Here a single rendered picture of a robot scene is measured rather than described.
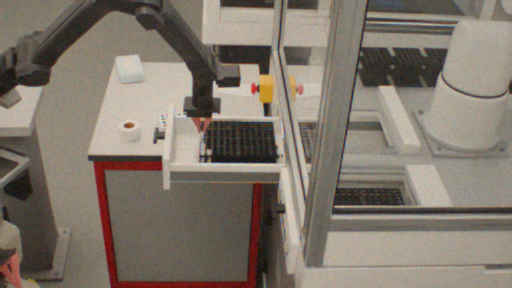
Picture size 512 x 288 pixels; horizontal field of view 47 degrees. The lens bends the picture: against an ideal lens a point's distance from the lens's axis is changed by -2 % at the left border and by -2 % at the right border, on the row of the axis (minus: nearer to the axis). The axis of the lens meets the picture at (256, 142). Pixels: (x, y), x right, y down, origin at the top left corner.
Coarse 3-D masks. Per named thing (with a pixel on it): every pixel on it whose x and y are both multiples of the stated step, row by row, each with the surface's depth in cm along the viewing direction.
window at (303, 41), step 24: (288, 0) 178; (312, 0) 134; (288, 24) 177; (312, 24) 134; (288, 48) 177; (312, 48) 134; (288, 72) 176; (312, 72) 134; (288, 96) 175; (312, 96) 133; (312, 120) 133; (312, 144) 133
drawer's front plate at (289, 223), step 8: (280, 176) 163; (288, 176) 159; (280, 184) 163; (288, 184) 156; (280, 192) 162; (288, 192) 153; (288, 200) 151; (288, 208) 148; (288, 216) 146; (288, 224) 145; (288, 232) 144; (296, 232) 142; (288, 240) 144; (296, 240) 140; (288, 248) 144; (296, 248) 140; (288, 256) 144; (296, 256) 141; (288, 264) 144; (288, 272) 145
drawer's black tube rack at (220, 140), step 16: (208, 128) 180; (224, 128) 180; (240, 128) 182; (256, 128) 181; (272, 128) 182; (208, 144) 174; (224, 144) 174; (240, 144) 174; (256, 144) 175; (272, 144) 175; (224, 160) 172; (240, 160) 173; (256, 160) 173; (272, 160) 174
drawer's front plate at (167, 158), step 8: (168, 112) 181; (168, 120) 177; (168, 128) 174; (168, 136) 171; (168, 144) 168; (168, 152) 165; (168, 160) 163; (168, 168) 164; (168, 176) 165; (168, 184) 167
